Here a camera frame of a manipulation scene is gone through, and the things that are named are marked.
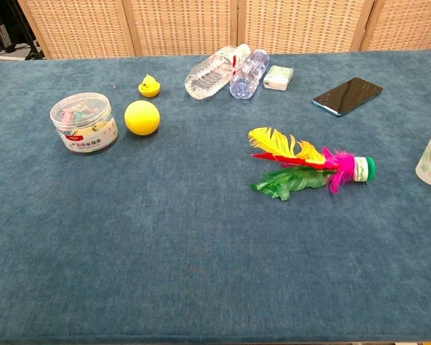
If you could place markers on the yellow foam ball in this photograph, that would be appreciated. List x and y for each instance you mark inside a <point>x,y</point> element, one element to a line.
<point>142,118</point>

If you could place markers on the black smartphone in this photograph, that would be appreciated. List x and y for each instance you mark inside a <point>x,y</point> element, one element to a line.
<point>346,96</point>

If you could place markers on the small yellow duck toy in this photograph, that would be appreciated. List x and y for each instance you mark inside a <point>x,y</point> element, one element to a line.
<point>149,88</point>

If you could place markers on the black tripod stand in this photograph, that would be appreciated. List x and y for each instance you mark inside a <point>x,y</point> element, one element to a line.
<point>34,54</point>

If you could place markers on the blue plush table cloth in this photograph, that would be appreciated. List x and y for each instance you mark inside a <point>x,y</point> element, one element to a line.
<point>165,233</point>

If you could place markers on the smooth clear bluish water bottle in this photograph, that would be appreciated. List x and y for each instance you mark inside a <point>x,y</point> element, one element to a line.
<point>246,77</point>

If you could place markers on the woven rattan folding screen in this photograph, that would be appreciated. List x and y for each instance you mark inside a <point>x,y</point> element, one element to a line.
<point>183,25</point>

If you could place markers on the ridged clear bottle red label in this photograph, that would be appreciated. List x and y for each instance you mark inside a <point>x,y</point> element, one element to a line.
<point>208,77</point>

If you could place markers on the pink artificial flower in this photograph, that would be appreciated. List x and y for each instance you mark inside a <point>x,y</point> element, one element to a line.
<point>345,167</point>

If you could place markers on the green white tissue pack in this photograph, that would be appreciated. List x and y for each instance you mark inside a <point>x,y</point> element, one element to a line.
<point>278,78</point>

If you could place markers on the clear jar of coloured clips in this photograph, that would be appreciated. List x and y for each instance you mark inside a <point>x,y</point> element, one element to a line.
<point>84,125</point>

